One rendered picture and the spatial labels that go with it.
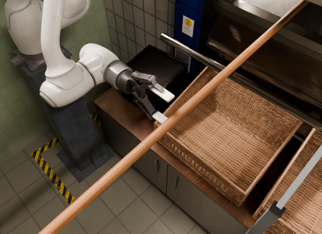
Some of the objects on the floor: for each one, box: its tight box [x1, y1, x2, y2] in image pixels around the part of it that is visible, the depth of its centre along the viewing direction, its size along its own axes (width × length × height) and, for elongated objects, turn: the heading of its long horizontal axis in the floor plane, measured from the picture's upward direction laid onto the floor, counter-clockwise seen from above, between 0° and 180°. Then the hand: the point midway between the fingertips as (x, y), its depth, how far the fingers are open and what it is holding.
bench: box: [92, 80, 322, 234], centre depth 156 cm, size 56×242×58 cm, turn 48°
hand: (168, 111), depth 88 cm, fingers open, 13 cm apart
